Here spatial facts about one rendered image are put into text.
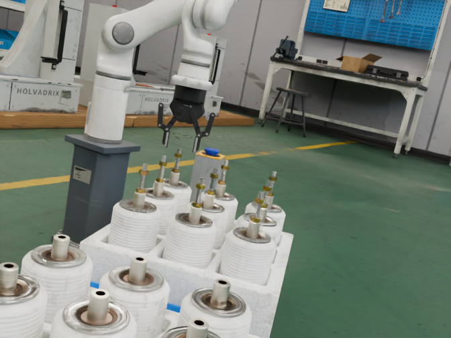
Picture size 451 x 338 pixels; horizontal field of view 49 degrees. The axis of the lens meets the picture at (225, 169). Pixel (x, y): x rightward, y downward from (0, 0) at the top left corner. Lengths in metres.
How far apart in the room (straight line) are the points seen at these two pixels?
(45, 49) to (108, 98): 2.00
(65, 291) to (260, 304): 0.37
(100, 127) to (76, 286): 0.68
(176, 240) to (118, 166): 0.45
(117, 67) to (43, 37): 2.02
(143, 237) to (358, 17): 5.33
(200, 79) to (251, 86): 5.48
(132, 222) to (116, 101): 0.44
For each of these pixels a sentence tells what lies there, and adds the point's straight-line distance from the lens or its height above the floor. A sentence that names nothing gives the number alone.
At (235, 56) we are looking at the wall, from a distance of 6.79.
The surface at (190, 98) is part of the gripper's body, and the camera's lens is 1.17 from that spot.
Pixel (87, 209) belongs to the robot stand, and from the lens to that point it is 1.36.
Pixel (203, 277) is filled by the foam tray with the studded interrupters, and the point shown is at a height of 0.18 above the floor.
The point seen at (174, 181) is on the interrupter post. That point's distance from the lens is 1.23.
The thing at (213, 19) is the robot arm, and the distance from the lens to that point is 1.16.
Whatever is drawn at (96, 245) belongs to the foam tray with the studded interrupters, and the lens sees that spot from 0.99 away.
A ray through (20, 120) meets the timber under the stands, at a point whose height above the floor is 0.05.
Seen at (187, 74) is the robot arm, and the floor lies 0.52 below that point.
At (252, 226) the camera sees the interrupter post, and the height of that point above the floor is 0.27.
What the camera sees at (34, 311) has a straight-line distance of 0.64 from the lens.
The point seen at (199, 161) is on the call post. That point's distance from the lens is 1.35.
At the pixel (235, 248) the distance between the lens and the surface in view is 0.94.
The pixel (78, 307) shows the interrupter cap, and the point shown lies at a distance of 0.62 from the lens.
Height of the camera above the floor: 0.56
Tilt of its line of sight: 11 degrees down
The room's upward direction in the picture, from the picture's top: 11 degrees clockwise
